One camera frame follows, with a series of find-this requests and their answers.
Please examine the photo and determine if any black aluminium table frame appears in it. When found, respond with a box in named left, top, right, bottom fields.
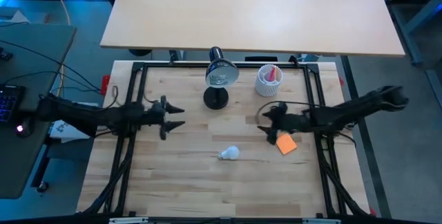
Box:
left=82, top=56, right=370, bottom=218

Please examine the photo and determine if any white textured pen cup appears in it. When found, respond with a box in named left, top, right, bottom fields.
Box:
left=254, top=64, right=284, bottom=97

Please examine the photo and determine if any black desk leg with caster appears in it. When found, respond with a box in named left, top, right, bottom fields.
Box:
left=30, top=140, right=52, bottom=194

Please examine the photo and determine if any white printed box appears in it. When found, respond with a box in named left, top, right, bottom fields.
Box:
left=50, top=102, right=101, bottom=139

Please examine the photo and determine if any black round desk foot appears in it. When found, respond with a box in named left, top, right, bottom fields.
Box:
left=128, top=48, right=153, bottom=57

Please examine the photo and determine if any white light bulb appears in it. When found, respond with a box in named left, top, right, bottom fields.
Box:
left=216, top=145, right=241, bottom=162

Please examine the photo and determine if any grey metal bench frame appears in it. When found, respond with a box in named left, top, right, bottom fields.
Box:
left=378, top=0, right=442, bottom=109

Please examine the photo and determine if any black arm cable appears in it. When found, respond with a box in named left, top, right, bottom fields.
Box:
left=254, top=100, right=314, bottom=125
left=110, top=84, right=120, bottom=109

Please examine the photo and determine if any silver metal bracket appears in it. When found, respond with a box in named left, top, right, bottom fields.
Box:
left=109, top=216, right=149, bottom=224
left=302, top=218, right=341, bottom=224

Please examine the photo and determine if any black desk cable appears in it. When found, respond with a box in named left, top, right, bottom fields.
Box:
left=0, top=39, right=103, bottom=92
left=5, top=70, right=104, bottom=96

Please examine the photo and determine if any black gooseneck desk lamp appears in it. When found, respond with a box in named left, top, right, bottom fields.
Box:
left=202, top=46, right=240, bottom=111

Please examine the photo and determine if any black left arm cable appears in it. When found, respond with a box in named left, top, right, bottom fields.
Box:
left=110, top=84, right=120, bottom=109

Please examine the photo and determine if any light wooden desk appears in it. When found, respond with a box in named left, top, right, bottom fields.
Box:
left=99, top=0, right=405, bottom=58

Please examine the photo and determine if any dark grey desk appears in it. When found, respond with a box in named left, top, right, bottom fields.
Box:
left=0, top=23, right=77, bottom=199

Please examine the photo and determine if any black computer mouse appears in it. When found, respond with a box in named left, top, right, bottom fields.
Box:
left=15, top=116, right=35, bottom=138

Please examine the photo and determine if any black floor cable cover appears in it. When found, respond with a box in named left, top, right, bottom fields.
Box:
left=340, top=55, right=393, bottom=220

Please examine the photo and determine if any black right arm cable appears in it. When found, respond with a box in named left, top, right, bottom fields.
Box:
left=254, top=100, right=314, bottom=125

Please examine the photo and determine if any small black desk device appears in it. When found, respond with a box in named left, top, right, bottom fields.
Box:
left=0, top=46, right=15, bottom=62

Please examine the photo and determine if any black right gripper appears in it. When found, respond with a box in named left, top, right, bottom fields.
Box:
left=257, top=101, right=307, bottom=146

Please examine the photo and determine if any orange sticky note pad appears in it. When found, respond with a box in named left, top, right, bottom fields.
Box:
left=275, top=133, right=298, bottom=156

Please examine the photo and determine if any black backlit keyboard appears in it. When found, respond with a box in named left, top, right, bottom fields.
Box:
left=0, top=84, right=26, bottom=123

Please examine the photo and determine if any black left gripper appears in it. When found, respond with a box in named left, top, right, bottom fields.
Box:
left=140, top=95, right=186, bottom=141

